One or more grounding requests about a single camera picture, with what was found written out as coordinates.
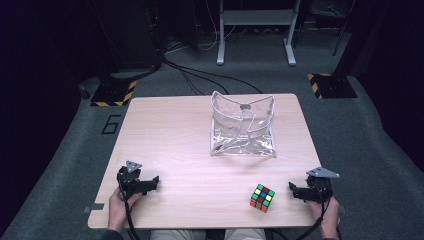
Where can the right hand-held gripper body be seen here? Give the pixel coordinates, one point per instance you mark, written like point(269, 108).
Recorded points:
point(320, 186)

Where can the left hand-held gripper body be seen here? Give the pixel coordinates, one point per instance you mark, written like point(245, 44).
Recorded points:
point(128, 180)

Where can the multicoloured puzzle cube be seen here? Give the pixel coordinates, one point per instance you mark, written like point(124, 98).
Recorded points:
point(262, 198)

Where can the clear plastic bag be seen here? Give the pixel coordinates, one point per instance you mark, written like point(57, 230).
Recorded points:
point(243, 133)

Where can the person's right hand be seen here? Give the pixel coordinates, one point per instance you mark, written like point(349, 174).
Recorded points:
point(328, 216)

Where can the person's left hand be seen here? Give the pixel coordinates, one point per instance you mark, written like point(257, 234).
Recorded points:
point(117, 210)

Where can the grey tape strip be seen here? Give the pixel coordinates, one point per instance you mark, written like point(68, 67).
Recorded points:
point(343, 209)
point(95, 207)

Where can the person's left leg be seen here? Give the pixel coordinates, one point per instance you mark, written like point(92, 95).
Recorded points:
point(176, 235)

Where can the black equipment stand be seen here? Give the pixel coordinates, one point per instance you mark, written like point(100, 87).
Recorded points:
point(133, 40)

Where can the black yellow striped base plate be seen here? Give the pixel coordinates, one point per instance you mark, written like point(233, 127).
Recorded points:
point(113, 93)
point(333, 86)

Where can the black stand post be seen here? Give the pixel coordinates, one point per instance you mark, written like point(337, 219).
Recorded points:
point(346, 50)

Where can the white metal stand frame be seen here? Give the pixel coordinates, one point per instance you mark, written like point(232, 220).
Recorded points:
point(222, 40)

